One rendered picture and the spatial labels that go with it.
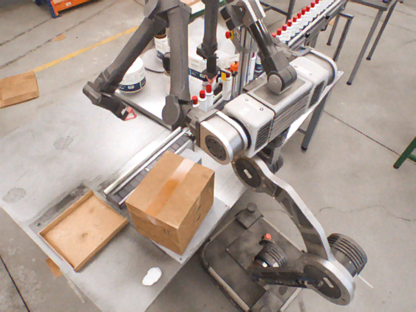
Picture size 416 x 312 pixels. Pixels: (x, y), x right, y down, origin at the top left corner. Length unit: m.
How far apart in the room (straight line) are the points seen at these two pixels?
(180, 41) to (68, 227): 1.00
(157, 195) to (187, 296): 1.13
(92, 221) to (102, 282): 0.30
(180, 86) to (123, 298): 0.87
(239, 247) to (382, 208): 1.30
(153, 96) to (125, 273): 1.09
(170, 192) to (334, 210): 1.70
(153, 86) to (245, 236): 1.16
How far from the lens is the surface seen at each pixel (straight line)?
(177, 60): 1.07
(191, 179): 1.26
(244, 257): 2.04
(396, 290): 2.57
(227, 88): 1.89
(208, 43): 1.64
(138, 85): 2.05
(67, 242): 1.57
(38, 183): 1.82
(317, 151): 2.98
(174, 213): 1.18
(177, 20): 1.11
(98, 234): 1.54
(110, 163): 1.75
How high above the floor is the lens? 2.15
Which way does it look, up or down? 51 degrees down
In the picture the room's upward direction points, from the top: straight up
